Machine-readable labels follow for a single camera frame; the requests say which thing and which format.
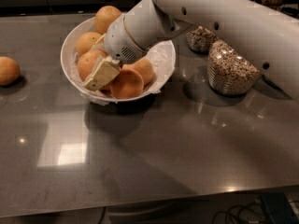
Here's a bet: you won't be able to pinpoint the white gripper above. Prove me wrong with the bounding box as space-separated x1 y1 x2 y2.
83 13 148 91

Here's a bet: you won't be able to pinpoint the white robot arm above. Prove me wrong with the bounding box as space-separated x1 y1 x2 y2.
100 0 299 100

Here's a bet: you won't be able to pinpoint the front left orange in bowl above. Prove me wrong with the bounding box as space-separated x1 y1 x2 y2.
78 49 107 81

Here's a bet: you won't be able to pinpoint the orange in bowl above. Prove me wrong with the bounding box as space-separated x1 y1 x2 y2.
122 57 154 85
76 32 102 57
78 49 107 81
110 69 144 99
94 6 121 34

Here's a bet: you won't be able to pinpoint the upper left orange in bowl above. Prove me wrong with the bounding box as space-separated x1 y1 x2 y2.
76 32 102 57

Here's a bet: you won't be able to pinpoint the top orange in bowl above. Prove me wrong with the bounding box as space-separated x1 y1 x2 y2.
94 6 121 34

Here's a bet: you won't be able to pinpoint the right orange in bowl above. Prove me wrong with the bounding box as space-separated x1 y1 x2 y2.
122 57 154 85

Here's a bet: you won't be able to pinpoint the white bowl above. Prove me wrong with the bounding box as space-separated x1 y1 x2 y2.
60 13 177 104

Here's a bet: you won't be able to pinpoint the white paper bowl liner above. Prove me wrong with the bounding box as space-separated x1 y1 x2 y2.
66 41 176 105

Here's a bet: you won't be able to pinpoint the back left glass cereal jar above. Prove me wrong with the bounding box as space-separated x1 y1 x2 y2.
186 26 219 53

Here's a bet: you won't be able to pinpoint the orange on table left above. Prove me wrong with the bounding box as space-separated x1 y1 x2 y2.
0 57 21 85

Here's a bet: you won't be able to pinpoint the front glass cereal jar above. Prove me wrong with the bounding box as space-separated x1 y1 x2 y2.
207 40 262 96

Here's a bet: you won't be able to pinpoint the dark box under table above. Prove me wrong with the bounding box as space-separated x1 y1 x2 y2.
260 193 299 224

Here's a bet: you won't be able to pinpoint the black cables under table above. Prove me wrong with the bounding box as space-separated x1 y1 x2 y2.
211 199 265 224

